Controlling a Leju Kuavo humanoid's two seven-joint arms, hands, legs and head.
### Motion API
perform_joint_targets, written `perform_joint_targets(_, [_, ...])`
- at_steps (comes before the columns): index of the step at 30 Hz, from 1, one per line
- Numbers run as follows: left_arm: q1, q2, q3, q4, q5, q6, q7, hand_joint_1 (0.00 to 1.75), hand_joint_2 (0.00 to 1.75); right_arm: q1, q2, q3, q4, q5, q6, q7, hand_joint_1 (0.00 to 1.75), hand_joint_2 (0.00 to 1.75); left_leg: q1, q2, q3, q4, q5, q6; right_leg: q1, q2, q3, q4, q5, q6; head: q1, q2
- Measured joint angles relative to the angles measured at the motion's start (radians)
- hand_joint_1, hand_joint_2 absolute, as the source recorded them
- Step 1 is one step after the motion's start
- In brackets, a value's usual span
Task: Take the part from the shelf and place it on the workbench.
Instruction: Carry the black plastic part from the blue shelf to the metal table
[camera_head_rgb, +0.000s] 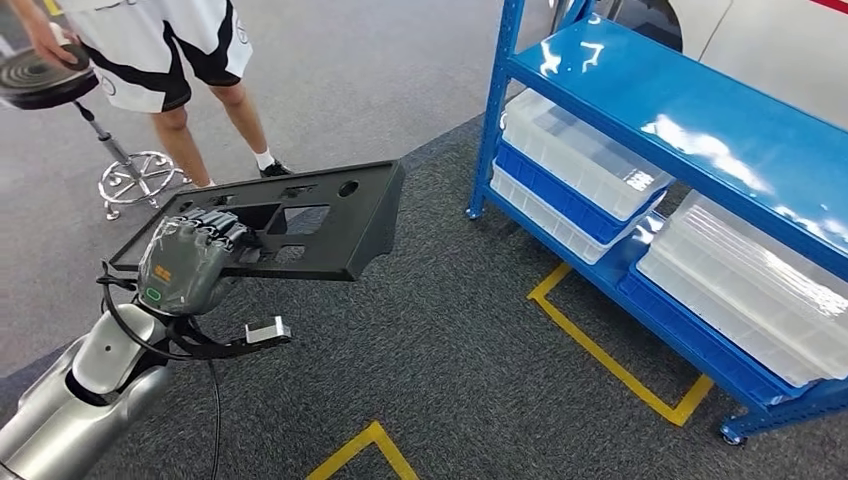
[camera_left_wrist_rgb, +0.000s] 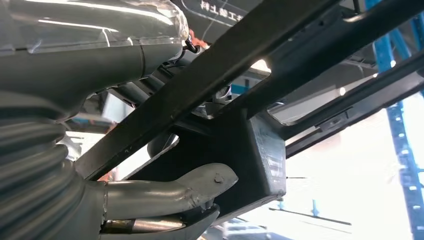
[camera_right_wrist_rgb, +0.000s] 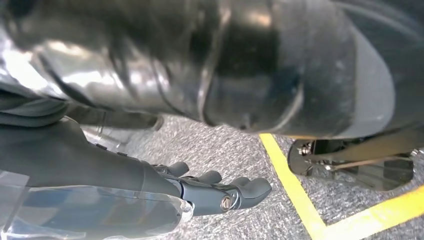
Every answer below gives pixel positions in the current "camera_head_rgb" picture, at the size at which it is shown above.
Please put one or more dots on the blue metal shelf rack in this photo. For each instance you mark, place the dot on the blue metal shelf rack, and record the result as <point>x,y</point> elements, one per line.
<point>662,99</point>

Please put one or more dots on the person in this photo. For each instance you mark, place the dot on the person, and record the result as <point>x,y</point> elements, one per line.
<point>152,46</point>

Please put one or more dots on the robot left hand grey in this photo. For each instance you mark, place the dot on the robot left hand grey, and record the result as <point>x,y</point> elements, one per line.
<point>182,272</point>

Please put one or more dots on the person's hand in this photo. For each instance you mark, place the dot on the person's hand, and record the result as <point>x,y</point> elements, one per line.
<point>53,46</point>

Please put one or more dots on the robot left arm silver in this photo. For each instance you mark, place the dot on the robot left arm silver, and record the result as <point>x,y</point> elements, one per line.
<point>79,411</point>

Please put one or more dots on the black camera bracket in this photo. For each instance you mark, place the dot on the black camera bracket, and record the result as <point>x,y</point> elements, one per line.
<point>218,348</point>

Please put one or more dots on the black plastic plate bracket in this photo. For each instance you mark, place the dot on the black plastic plate bracket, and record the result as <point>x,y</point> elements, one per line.
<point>371,218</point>

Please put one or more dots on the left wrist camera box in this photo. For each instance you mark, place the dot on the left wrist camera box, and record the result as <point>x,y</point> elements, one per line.
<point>265,328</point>

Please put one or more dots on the black round swivel stool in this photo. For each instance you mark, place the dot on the black round swivel stool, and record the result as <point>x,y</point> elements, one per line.
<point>40,83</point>

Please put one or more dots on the person's forearm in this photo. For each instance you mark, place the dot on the person's forearm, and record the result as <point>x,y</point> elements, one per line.
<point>26,16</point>

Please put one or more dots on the white car red stripe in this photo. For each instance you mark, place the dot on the white car red stripe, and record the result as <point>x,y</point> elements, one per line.
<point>782,46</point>

